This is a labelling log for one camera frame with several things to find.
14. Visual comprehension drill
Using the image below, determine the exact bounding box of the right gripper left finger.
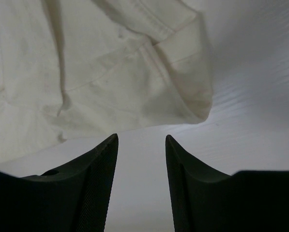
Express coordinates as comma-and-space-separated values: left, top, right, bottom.
0, 134, 119, 232

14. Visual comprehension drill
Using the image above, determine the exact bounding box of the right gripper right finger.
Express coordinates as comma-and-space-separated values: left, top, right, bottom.
166, 135, 289, 232

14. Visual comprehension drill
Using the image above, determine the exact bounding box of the white t shirt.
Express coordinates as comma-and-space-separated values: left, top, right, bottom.
0, 0, 213, 163

